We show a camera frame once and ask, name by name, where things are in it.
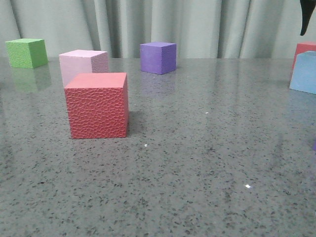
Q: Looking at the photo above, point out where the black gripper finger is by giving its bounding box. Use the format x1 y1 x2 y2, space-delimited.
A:
300 0 316 36

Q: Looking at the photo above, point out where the light blue foam cube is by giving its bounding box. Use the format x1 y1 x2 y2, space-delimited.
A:
289 51 316 94

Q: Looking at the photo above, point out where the red foam cube far right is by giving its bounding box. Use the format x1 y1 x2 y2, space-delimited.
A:
292 41 316 69

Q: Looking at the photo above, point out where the grey-green curtain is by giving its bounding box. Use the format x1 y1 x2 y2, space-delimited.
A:
0 0 316 58

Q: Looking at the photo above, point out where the purple foam cube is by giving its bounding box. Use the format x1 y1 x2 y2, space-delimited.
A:
140 42 177 75

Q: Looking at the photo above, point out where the red textured foam cube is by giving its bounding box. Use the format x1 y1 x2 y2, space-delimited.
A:
64 72 129 139

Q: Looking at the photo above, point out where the pink foam cube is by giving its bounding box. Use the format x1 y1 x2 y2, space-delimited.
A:
59 49 109 87

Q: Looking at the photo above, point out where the green foam cube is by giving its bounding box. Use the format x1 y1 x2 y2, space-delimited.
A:
5 39 48 69

